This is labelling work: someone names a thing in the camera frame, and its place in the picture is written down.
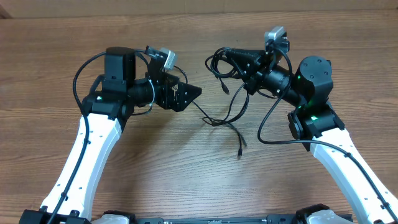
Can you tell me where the black USB cable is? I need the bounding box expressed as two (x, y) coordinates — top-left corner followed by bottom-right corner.
(172, 47), (251, 157)

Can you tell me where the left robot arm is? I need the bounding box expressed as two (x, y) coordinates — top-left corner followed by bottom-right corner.
(19, 47), (201, 223)

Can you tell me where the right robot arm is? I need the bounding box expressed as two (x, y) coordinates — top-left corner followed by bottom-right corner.
(221, 40), (397, 223)

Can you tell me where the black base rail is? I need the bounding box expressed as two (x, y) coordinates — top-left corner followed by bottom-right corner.
(135, 214), (297, 224)

